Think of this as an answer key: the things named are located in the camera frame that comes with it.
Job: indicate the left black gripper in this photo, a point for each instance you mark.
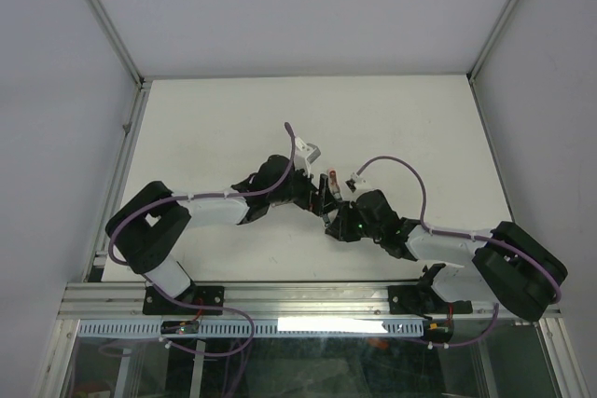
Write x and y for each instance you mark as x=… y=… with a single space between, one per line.
x=319 y=200

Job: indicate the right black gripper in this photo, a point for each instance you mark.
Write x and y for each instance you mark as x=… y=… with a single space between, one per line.
x=340 y=226

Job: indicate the pink white mini stapler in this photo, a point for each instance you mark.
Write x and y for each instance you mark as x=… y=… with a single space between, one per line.
x=333 y=185

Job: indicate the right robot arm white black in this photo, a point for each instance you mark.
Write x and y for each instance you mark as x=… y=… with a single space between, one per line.
x=502 y=265

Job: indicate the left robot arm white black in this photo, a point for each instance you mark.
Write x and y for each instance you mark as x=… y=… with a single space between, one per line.
x=146 y=229

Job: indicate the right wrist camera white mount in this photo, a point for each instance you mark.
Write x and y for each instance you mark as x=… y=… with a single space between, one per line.
x=357 y=184

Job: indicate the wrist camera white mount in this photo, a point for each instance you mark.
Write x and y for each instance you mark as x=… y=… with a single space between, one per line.
x=305 y=155
x=357 y=184

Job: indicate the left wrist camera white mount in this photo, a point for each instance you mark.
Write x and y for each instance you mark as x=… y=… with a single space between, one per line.
x=305 y=155

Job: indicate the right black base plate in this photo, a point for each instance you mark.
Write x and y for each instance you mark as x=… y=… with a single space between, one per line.
x=415 y=300

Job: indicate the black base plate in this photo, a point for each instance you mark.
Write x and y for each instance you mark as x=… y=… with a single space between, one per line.
x=210 y=296
x=415 y=300

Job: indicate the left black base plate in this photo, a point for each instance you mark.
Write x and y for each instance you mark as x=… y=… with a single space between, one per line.
x=210 y=296

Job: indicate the aluminium front rail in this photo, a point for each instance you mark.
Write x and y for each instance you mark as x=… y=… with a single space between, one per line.
x=261 y=300

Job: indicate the white slotted cable duct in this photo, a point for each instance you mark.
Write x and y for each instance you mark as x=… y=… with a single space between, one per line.
x=235 y=328

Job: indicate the right aluminium frame post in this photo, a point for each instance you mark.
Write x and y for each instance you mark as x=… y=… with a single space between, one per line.
x=504 y=16

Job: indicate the aluminium frame post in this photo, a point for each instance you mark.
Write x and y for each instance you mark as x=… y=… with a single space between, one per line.
x=115 y=41
x=504 y=16

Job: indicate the left aluminium frame post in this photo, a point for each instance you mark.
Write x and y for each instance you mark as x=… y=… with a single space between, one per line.
x=115 y=41

